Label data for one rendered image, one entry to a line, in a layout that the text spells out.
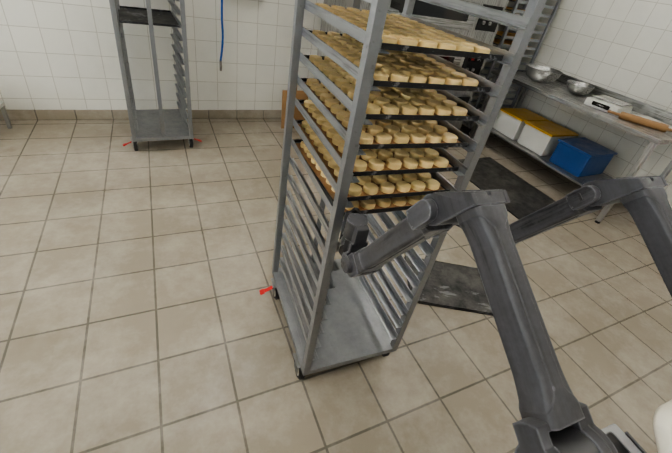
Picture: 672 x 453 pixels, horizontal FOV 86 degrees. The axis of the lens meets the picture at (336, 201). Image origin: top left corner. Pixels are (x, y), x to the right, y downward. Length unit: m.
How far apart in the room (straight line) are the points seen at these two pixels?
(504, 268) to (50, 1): 3.87
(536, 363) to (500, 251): 0.15
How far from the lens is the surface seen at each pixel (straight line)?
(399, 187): 1.23
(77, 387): 2.02
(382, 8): 0.90
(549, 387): 0.60
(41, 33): 4.09
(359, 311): 1.98
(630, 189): 0.94
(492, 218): 0.59
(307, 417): 1.82
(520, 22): 1.18
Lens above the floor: 1.65
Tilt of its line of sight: 33 degrees down
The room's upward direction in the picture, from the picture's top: 11 degrees clockwise
